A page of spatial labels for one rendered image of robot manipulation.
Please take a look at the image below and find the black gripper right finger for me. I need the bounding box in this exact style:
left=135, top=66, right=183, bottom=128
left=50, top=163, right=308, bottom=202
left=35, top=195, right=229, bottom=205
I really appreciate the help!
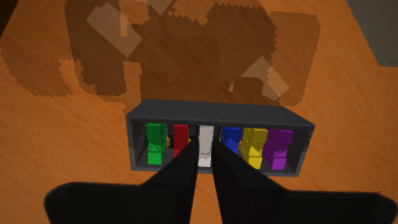
left=211, top=140, right=398, bottom=224

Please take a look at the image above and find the blue fuse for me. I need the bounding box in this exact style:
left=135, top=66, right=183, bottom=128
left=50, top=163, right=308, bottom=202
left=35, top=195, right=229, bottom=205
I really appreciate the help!
left=221, top=127, right=242, bottom=154

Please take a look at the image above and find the red fuse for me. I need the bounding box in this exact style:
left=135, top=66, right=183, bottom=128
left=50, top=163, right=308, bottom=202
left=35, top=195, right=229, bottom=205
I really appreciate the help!
left=173, top=124, right=189, bottom=158

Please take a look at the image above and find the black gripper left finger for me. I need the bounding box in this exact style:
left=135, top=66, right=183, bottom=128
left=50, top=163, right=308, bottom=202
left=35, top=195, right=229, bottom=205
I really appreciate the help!
left=43, top=139, right=200, bottom=224

